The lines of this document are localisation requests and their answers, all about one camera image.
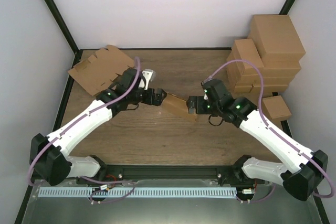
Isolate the cardboard box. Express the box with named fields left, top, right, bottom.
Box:
left=161, top=93, right=197, bottom=123

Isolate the stack of cardboard blanks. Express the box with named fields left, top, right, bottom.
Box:
left=68, top=45, right=134, bottom=96

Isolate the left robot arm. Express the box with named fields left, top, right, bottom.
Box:
left=30, top=68, right=167, bottom=186

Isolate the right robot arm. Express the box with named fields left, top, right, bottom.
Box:
left=186, top=79, right=328, bottom=201

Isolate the medium lower folded box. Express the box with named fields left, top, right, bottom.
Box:
left=226, top=61, right=260, bottom=85

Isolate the medium folded box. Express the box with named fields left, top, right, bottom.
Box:
left=228, top=73, right=253, bottom=93
left=232, top=39, right=264, bottom=76
left=226, top=61, right=260, bottom=85

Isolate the medium bottom folded box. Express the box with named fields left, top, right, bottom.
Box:
left=228, top=73, right=253, bottom=93

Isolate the large folded box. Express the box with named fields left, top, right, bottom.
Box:
left=250, top=84, right=288, bottom=93
left=249, top=15, right=306, bottom=63
left=263, top=77, right=294, bottom=86
left=261, top=61, right=301, bottom=77

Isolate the medium top folded box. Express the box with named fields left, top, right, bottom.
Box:
left=232, top=39, right=264, bottom=76

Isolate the small folded box right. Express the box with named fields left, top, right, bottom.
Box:
left=261, top=95, right=292, bottom=122

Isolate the large bottom folded box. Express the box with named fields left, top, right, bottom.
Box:
left=250, top=84, right=288, bottom=93

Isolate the large top folded box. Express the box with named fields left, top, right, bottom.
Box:
left=249, top=15, right=306, bottom=63

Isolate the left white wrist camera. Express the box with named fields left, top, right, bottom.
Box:
left=139, top=69, right=156, bottom=90

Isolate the black aluminium frame rail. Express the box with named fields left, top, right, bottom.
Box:
left=31, top=165, right=312, bottom=180

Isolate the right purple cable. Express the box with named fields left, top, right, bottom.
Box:
left=204, top=60, right=335, bottom=204

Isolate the light blue slotted cable duct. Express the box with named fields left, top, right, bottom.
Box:
left=38, top=187, right=237, bottom=199

